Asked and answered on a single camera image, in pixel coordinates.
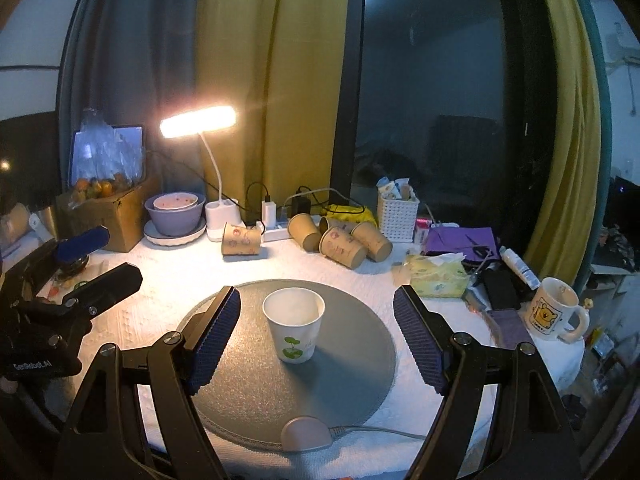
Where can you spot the brown paper cup lying apart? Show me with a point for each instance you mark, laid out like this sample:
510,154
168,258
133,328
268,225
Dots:
240,240

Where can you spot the black power adapter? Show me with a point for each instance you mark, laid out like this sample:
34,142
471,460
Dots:
300,205

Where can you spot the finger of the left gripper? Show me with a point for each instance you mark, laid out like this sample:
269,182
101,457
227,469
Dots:
110,288
77,247

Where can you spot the white plate under bowl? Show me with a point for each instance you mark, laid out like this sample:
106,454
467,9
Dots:
152,235

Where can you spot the plain brown paper cup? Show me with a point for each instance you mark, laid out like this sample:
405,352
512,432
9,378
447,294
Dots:
304,231

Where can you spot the yellow tissue pack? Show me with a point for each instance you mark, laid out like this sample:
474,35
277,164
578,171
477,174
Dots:
441,276

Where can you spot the white lattice basket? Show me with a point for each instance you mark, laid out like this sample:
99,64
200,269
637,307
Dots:
397,219

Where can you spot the yellow curtain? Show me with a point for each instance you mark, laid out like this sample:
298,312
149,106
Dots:
279,64

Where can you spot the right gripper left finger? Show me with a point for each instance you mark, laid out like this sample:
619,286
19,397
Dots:
133,416

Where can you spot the pink inner bowl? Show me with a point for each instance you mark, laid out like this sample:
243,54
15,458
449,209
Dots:
175,201

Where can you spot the purple cloth pouch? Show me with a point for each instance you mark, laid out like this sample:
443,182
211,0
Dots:
476,244

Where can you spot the white bear mug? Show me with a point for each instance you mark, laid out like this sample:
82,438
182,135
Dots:
555,313

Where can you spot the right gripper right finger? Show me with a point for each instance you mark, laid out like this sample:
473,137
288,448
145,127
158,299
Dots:
529,436

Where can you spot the white tube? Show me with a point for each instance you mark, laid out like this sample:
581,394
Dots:
516,264

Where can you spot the white charger plug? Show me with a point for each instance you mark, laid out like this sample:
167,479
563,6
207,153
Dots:
269,214

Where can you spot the purple bowl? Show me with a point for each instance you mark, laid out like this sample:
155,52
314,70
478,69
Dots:
177,222

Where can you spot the brown printed paper cup front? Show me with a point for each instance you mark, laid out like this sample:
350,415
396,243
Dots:
339,246

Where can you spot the purple notebook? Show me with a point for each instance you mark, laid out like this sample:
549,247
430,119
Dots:
511,330

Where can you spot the pink mat controller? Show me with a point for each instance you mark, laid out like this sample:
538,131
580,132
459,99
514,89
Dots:
305,433

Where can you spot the white paper cup green print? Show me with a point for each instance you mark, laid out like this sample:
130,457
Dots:
294,316

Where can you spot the white power strip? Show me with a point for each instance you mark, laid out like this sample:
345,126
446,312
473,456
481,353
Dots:
278,232

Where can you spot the brown paper cup behind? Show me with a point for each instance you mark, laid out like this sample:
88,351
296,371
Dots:
327,223

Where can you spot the brown paper cup right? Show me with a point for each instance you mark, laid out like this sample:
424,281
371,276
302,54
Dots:
377,244

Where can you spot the yellow bag behind cups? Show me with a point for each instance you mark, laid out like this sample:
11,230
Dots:
352,214

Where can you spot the round grey heating mat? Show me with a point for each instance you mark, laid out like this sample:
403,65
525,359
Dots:
254,393

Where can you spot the cardboard box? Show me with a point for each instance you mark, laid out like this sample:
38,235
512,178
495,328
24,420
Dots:
123,214

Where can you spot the white lace tablecloth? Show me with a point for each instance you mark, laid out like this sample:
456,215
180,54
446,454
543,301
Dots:
176,279

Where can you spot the clear plastic bag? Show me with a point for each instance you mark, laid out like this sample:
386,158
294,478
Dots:
105,152

